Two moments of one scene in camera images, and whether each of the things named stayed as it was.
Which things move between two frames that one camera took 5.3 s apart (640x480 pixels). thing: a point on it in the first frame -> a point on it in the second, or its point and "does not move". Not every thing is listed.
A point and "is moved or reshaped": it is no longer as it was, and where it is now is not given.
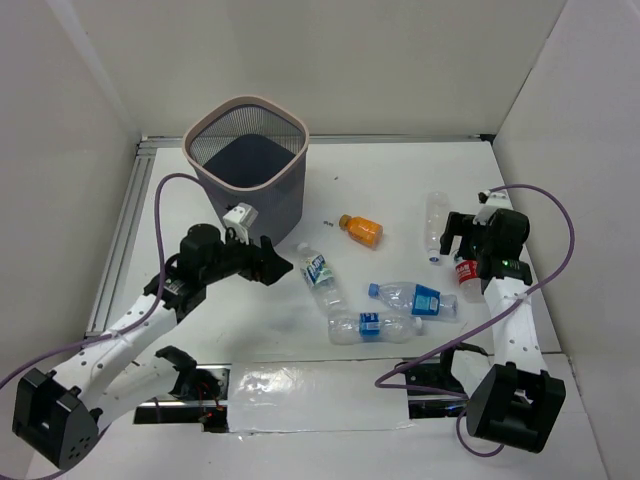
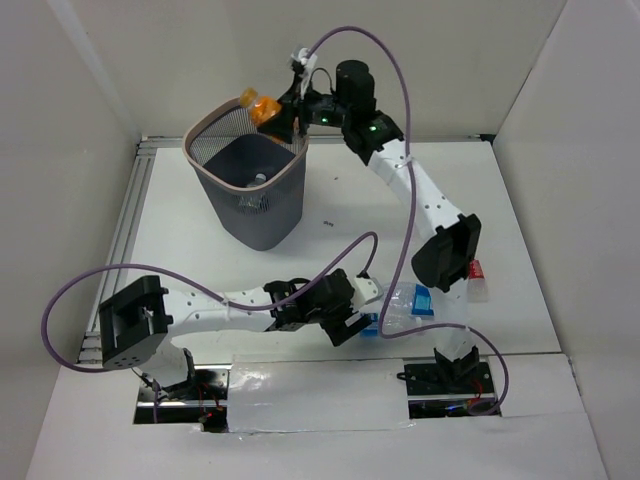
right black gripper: [462, 225] -> [282, 125]
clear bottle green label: [320, 278] is moved or reshaped
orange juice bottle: [364, 231] -> [262, 108]
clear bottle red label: [469, 277] does not move
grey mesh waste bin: [250, 149] does not move
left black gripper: [263, 260] -> [347, 322]
